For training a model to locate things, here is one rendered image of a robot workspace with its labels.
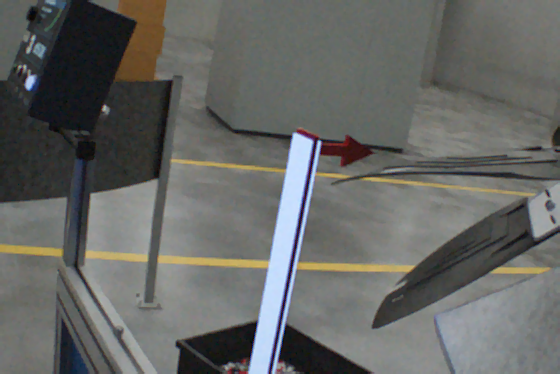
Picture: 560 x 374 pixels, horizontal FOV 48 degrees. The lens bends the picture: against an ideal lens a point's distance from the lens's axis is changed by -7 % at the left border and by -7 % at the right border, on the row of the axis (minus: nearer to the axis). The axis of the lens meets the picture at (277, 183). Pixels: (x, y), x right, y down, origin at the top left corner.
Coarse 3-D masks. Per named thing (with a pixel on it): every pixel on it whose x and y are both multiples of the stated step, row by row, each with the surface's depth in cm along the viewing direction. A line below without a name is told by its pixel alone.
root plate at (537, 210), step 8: (552, 184) 79; (544, 192) 79; (552, 192) 78; (528, 200) 80; (536, 200) 79; (544, 200) 78; (552, 200) 76; (528, 208) 79; (536, 208) 78; (544, 208) 77; (536, 216) 77; (544, 216) 75; (536, 224) 76; (544, 224) 74; (552, 224) 73; (536, 232) 74; (544, 232) 73; (552, 232) 72; (536, 240) 73
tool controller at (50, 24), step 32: (64, 0) 93; (64, 32) 91; (96, 32) 93; (128, 32) 96; (32, 64) 98; (64, 64) 92; (96, 64) 95; (32, 96) 92; (64, 96) 94; (96, 96) 96; (64, 128) 95
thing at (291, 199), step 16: (304, 144) 47; (304, 160) 47; (288, 176) 48; (304, 176) 47; (288, 192) 48; (288, 208) 48; (288, 224) 48; (288, 240) 48; (272, 256) 50; (288, 256) 48; (272, 272) 50; (272, 288) 50; (272, 304) 50; (272, 320) 50; (256, 336) 52; (272, 336) 50; (256, 352) 52; (256, 368) 52
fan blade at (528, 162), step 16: (432, 160) 60; (448, 160) 58; (464, 160) 58; (480, 160) 58; (496, 160) 58; (512, 160) 59; (528, 160) 59; (544, 160) 60; (352, 176) 59; (368, 176) 56; (480, 176) 47; (496, 176) 46; (512, 176) 46; (528, 176) 47; (544, 176) 51
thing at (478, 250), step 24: (504, 216) 81; (528, 216) 77; (456, 240) 88; (480, 240) 81; (504, 240) 77; (528, 240) 74; (432, 264) 86; (456, 264) 81; (480, 264) 77; (408, 288) 85; (432, 288) 80; (456, 288) 76; (384, 312) 82; (408, 312) 78
